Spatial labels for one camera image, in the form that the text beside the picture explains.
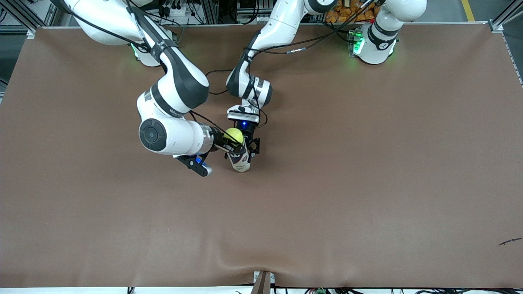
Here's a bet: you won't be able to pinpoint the aluminium frame profile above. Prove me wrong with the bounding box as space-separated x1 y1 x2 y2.
489 0 523 33
0 0 38 39
199 0 219 24

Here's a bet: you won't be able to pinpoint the camera support post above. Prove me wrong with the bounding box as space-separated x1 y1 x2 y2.
250 270 275 294

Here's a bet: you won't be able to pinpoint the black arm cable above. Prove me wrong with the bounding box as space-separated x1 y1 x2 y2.
57 0 242 144
204 0 376 127

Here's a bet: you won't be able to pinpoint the yellow-green Wilson tennis ball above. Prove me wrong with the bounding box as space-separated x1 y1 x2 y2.
224 127 245 146

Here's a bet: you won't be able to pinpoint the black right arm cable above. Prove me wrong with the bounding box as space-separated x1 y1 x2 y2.
57 0 242 144

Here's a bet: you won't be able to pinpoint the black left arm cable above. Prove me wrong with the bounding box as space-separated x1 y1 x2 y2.
204 0 376 127

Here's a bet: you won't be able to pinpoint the white socket box black plugs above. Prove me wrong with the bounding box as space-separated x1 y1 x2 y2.
157 0 192 18

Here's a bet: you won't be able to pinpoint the orange padded objects pile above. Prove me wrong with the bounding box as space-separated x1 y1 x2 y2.
326 0 375 24

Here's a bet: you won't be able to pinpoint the clear Wilson tennis ball can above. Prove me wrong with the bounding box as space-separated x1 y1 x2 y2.
227 141 251 173

